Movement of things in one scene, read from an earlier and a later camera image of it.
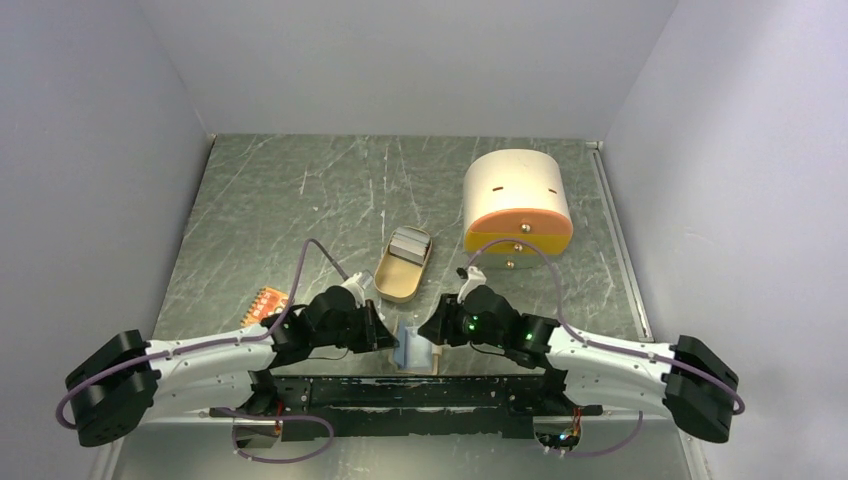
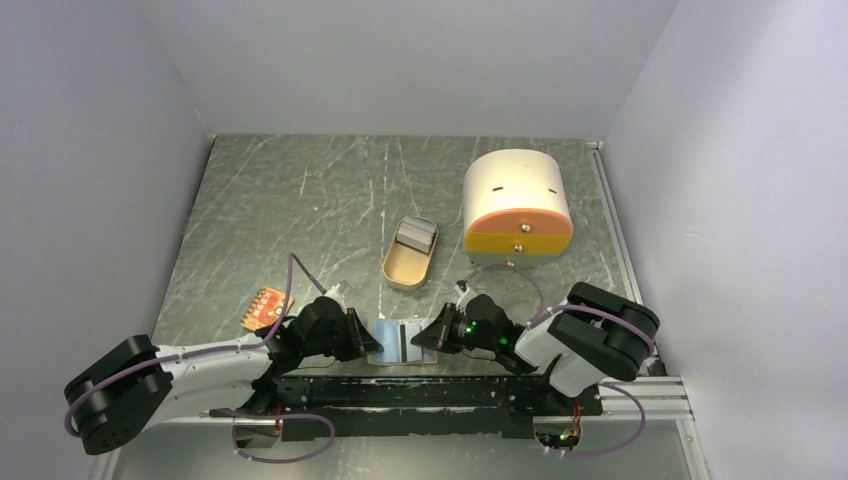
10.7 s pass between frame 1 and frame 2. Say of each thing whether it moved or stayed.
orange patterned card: stayed
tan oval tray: moved
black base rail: stayed
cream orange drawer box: stayed
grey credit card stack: moved
